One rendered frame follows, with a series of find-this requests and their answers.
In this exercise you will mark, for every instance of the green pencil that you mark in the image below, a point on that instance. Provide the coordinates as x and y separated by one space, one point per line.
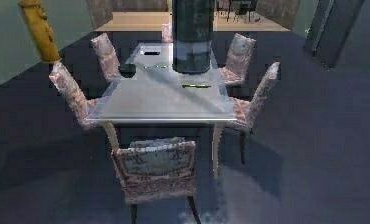
196 86
156 66

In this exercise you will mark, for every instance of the glass top dining table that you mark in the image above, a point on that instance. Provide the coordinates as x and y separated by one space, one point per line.
159 100

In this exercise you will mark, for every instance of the pink patterned dining chair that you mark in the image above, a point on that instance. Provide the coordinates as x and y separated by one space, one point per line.
238 58
106 56
256 103
71 95
166 33
156 170

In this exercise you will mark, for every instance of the black flat phone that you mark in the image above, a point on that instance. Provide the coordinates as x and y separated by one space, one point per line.
152 52

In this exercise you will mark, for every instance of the dark green bowl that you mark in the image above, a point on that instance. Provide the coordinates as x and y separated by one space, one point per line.
127 69

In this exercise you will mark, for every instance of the black distant chair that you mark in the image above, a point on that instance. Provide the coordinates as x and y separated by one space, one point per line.
241 8

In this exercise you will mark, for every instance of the yellow carved wooden statue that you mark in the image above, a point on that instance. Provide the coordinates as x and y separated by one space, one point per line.
41 31

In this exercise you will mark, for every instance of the dark room door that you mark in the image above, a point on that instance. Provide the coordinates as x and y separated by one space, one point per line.
333 30

